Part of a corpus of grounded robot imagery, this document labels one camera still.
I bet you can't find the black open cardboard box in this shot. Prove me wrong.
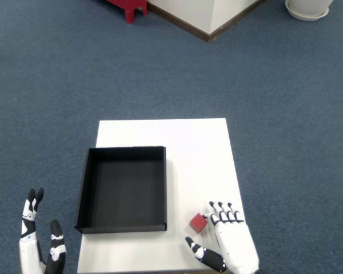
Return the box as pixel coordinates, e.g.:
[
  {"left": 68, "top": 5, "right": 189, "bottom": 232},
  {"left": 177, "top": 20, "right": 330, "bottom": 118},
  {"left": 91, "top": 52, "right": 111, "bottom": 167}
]
[{"left": 74, "top": 146, "right": 167, "bottom": 235}]

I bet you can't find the small red cube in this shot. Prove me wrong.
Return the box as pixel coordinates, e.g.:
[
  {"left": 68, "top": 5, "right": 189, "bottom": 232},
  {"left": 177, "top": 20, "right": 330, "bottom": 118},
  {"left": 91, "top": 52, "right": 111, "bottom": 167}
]
[{"left": 189, "top": 212, "right": 209, "bottom": 233}]

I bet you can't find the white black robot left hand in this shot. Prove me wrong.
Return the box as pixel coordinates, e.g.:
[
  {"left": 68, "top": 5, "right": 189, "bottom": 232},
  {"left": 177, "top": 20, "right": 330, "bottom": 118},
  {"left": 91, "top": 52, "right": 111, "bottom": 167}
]
[{"left": 19, "top": 187, "right": 66, "bottom": 274}]

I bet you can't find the white pot saucer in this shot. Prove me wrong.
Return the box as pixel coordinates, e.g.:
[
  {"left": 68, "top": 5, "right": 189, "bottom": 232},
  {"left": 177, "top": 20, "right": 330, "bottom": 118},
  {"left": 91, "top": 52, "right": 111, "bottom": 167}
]
[{"left": 285, "top": 0, "right": 330, "bottom": 21}]

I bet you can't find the red plastic stool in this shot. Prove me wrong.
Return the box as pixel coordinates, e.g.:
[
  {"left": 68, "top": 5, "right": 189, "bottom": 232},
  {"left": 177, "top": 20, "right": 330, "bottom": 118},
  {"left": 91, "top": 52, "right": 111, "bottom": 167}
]
[{"left": 108, "top": 0, "right": 149, "bottom": 24}]

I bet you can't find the dark brown baseboard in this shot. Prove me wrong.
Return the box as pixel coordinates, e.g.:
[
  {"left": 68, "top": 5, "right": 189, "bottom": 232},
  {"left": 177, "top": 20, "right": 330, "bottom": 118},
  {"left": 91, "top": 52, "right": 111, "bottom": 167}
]
[{"left": 147, "top": 0, "right": 266, "bottom": 43}]

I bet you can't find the white plant pot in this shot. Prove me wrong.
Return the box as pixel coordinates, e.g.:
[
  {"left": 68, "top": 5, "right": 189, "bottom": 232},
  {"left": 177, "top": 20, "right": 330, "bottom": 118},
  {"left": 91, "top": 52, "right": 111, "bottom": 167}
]
[{"left": 288, "top": 0, "right": 334, "bottom": 12}]

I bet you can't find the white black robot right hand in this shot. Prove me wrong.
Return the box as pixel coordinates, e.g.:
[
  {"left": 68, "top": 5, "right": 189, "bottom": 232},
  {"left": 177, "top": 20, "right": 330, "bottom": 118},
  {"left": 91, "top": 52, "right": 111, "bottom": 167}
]
[{"left": 185, "top": 201, "right": 260, "bottom": 274}]

